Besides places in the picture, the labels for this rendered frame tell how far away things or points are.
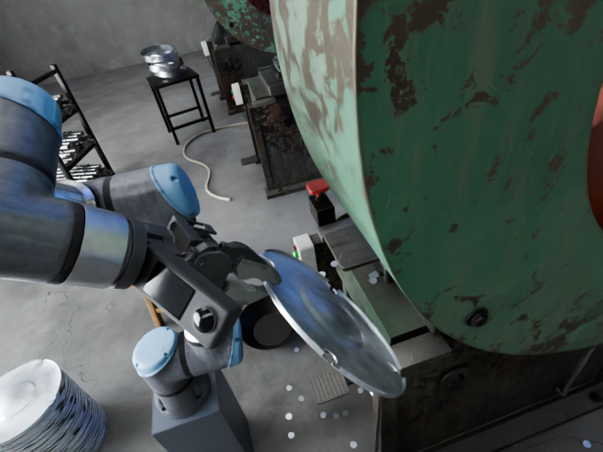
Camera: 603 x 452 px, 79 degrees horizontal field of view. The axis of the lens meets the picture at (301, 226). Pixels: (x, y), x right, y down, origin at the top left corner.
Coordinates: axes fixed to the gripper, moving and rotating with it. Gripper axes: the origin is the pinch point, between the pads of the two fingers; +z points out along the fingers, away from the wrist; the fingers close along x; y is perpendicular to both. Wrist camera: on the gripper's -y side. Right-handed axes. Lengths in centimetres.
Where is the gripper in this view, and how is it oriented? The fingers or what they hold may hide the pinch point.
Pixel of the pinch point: (274, 286)
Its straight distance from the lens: 49.8
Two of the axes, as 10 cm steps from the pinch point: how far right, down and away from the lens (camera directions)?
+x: -4.8, 8.6, 1.8
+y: -5.6, -4.6, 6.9
